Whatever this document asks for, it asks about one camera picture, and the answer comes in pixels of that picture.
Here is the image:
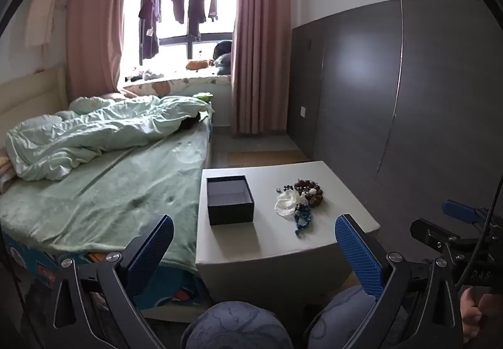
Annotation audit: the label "grey wardrobe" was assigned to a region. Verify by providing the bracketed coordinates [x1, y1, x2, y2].
[287, 0, 503, 251]

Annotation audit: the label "beige headboard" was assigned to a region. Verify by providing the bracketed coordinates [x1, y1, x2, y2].
[0, 65, 69, 133]

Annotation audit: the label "person's knees in grey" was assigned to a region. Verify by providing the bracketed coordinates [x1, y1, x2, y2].
[181, 300, 293, 349]

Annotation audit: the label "pink curtain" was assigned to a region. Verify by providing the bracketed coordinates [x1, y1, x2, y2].
[230, 0, 303, 135]
[65, 0, 134, 98]

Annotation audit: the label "brown bead bracelet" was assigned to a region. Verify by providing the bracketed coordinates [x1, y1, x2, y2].
[294, 178, 324, 207]

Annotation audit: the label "blue bead bracelet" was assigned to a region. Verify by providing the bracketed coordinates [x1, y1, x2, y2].
[293, 203, 314, 240]

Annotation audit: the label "printed window seat cushion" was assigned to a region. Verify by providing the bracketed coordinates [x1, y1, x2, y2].
[122, 75, 232, 98]

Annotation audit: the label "flat cardboard sheet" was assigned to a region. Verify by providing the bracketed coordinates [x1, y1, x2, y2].
[227, 150, 309, 163]

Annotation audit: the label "person's right hand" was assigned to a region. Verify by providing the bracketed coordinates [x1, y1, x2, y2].
[461, 287, 503, 346]

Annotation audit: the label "printed pillow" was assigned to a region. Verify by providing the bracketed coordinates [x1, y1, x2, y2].
[0, 147, 16, 192]

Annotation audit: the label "dark purple hanging shirt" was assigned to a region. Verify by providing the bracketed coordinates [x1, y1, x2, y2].
[137, 0, 163, 60]

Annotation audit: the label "pile of clothes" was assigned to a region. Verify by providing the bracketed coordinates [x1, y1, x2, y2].
[125, 69, 166, 83]

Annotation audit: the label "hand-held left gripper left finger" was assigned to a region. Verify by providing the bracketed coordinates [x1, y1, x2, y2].
[37, 214, 174, 349]

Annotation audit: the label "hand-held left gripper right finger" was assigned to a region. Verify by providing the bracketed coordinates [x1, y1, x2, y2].
[335, 214, 466, 349]

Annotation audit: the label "black cable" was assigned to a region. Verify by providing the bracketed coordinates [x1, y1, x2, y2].
[458, 174, 503, 289]

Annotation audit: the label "dark hanging top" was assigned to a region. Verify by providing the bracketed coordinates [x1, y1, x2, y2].
[186, 0, 211, 44]

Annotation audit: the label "black jewelry box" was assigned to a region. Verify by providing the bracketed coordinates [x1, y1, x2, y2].
[206, 175, 255, 226]

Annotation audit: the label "dark blue cushion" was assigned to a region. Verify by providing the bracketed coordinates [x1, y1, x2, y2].
[212, 40, 233, 76]

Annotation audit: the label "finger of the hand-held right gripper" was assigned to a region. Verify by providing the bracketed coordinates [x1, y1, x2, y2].
[411, 219, 452, 251]
[442, 200, 486, 224]

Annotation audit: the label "black cloth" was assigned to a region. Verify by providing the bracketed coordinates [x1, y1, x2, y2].
[179, 113, 209, 130]

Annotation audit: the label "bed with green sheet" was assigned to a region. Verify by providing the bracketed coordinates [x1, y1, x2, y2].
[0, 113, 215, 314]

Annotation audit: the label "person's right leg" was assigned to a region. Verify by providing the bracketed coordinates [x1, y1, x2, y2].
[307, 286, 380, 349]

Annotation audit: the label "white low table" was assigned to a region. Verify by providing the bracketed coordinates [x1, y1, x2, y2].
[195, 160, 380, 304]

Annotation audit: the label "clear bangle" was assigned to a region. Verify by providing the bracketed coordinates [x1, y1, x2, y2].
[274, 190, 309, 220]

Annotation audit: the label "light green duvet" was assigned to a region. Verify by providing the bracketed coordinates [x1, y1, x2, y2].
[6, 95, 216, 181]

